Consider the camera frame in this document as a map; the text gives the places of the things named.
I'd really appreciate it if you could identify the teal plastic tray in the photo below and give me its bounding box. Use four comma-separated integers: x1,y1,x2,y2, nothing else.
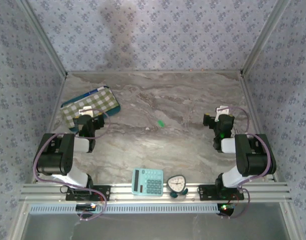
60,85,122,133

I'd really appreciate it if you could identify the green checked cloth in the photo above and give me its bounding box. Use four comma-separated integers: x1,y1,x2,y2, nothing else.
61,87,119,128

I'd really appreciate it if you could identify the teal alarm clock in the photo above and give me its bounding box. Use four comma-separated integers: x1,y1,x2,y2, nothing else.
166,175,188,199

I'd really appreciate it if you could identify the teal calculator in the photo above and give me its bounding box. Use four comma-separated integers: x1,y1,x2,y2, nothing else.
131,167,165,197

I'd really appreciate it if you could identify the small electronics board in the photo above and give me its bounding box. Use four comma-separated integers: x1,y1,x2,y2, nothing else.
76,203,97,212

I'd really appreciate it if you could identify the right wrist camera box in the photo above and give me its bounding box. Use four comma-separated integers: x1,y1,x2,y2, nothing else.
216,105,230,118

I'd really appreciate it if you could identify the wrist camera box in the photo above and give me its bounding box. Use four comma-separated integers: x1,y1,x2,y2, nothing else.
78,106,94,117
216,105,230,118

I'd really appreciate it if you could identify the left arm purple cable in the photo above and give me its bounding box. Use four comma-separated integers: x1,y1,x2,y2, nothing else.
33,108,111,221

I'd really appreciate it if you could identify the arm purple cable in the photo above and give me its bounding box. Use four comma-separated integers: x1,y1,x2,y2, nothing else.
221,106,277,220
33,108,111,221

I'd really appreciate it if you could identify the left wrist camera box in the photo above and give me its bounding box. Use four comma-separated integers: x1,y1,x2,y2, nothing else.
78,106,94,117

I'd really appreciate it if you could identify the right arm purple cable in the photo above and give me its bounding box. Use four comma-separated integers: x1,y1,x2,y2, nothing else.
221,106,277,220

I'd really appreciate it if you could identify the aluminium table edge rail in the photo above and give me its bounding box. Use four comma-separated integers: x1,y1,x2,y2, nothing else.
30,73,68,185
239,73,279,182

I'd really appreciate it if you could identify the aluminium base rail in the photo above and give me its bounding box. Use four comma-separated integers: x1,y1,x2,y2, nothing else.
20,183,292,203

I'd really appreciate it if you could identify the aluminium frame post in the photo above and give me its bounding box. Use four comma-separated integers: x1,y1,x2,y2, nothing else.
239,0,291,77
17,0,69,78

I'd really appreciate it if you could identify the grey slotted cable duct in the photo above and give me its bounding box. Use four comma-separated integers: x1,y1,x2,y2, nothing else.
29,202,220,215

